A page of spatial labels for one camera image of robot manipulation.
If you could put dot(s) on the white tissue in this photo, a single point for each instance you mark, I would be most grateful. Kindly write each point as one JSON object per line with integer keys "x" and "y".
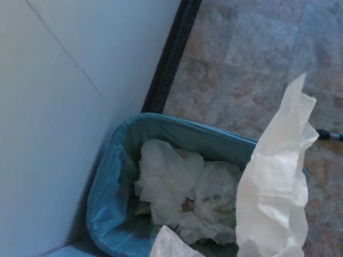
{"x": 276, "y": 174}

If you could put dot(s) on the trash bin with blue liner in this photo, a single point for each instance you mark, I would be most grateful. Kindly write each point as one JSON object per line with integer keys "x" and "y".
{"x": 112, "y": 192}

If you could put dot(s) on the pile of discarded white tissues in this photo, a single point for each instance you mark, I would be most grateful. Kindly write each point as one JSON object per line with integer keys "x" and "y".
{"x": 171, "y": 182}

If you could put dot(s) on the black baseboard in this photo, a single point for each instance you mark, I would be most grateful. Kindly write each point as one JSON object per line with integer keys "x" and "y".
{"x": 174, "y": 53}

